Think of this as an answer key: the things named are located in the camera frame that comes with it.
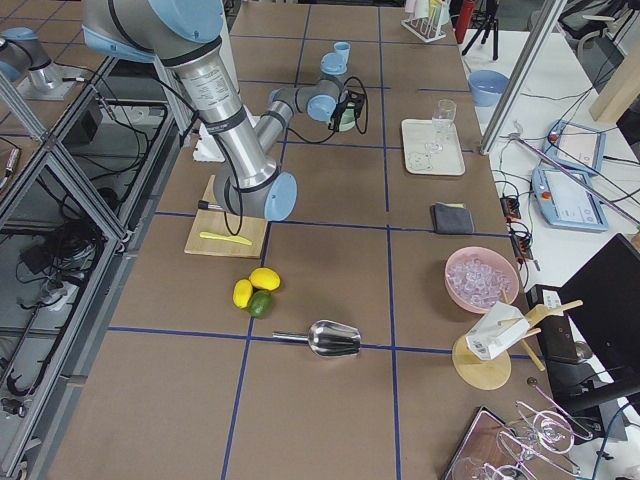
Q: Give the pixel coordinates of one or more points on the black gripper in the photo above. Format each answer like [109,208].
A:
[341,111]

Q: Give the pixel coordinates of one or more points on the light blue cup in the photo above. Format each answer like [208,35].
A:
[343,49]

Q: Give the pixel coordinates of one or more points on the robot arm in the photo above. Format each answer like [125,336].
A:
[185,36]

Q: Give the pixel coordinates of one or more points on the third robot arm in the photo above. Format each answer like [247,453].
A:
[24,59]

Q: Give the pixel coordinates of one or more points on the green bowl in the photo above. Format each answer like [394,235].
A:
[345,120]

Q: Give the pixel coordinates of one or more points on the blue bowl with fork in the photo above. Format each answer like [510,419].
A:
[487,87]

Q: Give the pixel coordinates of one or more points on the pink bowl with ice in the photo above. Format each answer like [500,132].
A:
[476,278]

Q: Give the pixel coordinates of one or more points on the metal ice scoop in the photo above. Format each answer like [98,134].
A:
[327,338]

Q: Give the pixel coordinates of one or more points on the cream bear tray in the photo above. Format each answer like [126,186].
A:
[415,135]

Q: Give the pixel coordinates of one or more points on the wine glass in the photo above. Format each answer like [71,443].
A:
[442,121]

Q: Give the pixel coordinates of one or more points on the red cylinder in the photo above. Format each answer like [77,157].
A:
[464,20]

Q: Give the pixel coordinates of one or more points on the yellow plastic knife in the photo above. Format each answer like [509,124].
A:
[228,238]

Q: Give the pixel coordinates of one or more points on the metal muddler rod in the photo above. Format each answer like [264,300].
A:
[209,206]

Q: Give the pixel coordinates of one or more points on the wooden cutting board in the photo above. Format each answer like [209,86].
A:
[226,224]

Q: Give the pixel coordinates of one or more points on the yellow lemon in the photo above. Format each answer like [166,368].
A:
[242,293]
[265,278]

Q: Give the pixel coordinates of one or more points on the green lime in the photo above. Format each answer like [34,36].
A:
[260,303]

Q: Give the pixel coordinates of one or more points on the blue teach pendant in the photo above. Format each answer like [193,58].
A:
[564,201]
[576,146]

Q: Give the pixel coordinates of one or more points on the black monitor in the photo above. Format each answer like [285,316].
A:
[608,320]

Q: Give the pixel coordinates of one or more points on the white wire cup rack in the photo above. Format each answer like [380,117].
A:
[426,19]

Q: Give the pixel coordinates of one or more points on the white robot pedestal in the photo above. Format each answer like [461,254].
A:
[206,148]

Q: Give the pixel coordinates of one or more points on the black camera tripod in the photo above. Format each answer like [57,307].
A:
[490,27]

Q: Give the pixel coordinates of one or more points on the aluminium frame post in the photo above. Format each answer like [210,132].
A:
[534,44]

